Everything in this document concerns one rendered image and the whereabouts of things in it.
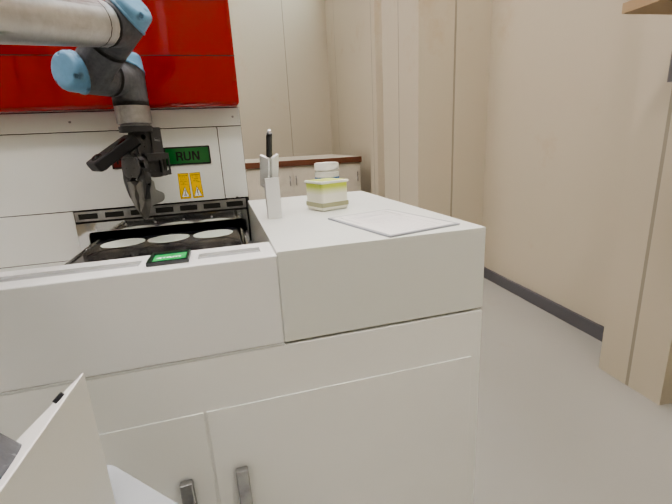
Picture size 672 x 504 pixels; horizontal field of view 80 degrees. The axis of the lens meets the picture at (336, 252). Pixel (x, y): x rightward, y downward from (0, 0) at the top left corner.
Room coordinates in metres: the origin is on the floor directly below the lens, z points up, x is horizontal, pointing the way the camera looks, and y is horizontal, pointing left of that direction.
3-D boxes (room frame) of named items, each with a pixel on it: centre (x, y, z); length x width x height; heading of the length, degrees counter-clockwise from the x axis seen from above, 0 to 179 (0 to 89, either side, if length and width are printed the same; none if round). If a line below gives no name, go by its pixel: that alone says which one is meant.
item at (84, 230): (1.10, 0.46, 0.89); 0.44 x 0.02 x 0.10; 105
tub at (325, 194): (0.93, 0.01, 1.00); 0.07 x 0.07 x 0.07; 33
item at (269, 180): (0.86, 0.13, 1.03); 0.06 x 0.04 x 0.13; 15
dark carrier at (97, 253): (0.90, 0.40, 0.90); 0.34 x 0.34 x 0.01; 15
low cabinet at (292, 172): (6.31, 0.95, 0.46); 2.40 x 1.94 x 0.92; 101
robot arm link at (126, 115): (0.97, 0.45, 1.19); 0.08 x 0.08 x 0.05
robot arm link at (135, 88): (0.97, 0.45, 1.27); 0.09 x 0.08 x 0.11; 161
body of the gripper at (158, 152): (0.98, 0.44, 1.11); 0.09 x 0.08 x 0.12; 146
